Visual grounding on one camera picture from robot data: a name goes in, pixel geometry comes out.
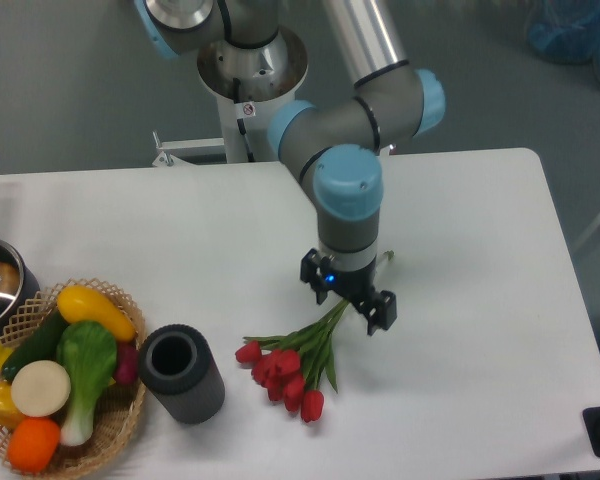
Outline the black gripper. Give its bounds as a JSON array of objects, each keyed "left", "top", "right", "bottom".
[{"left": 300, "top": 249, "right": 397, "bottom": 335}]

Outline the red tulip bouquet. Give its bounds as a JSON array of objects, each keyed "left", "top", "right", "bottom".
[{"left": 235, "top": 300, "right": 351, "bottom": 423}]

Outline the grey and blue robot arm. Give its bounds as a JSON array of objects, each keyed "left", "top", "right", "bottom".
[{"left": 135, "top": 1, "right": 446, "bottom": 332}]

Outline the dark grey ribbed vase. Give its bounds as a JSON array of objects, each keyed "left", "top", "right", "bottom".
[{"left": 138, "top": 324, "right": 225, "bottom": 424}]

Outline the red radish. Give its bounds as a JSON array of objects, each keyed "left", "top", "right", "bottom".
[{"left": 113, "top": 343, "right": 138, "bottom": 386}]

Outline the woven wicker basket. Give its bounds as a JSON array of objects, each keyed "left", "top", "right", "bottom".
[{"left": 0, "top": 279, "right": 147, "bottom": 479}]

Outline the green bok choy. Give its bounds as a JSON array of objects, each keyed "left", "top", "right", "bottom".
[{"left": 56, "top": 320, "right": 117, "bottom": 447}]

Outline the yellow squash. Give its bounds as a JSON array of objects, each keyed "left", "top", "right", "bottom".
[{"left": 57, "top": 285, "right": 136, "bottom": 342}]

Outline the dark green cucumber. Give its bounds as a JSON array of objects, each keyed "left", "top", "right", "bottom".
[{"left": 1, "top": 310, "right": 69, "bottom": 382}]

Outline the cream round disc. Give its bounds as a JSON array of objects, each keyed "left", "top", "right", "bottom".
[{"left": 11, "top": 360, "right": 71, "bottom": 417}]

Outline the blue plastic bag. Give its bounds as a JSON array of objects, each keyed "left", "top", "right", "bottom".
[{"left": 524, "top": 1, "right": 600, "bottom": 83}]

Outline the orange fruit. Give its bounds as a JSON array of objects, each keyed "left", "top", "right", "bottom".
[{"left": 7, "top": 417, "right": 60, "bottom": 474}]

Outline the yellow bell pepper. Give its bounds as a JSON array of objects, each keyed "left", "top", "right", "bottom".
[{"left": 0, "top": 381, "right": 25, "bottom": 430}]

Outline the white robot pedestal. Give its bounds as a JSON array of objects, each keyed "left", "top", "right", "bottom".
[{"left": 151, "top": 27, "right": 311, "bottom": 169}]

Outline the black cable on pedestal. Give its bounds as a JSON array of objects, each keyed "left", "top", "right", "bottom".
[{"left": 231, "top": 77, "right": 255, "bottom": 163}]

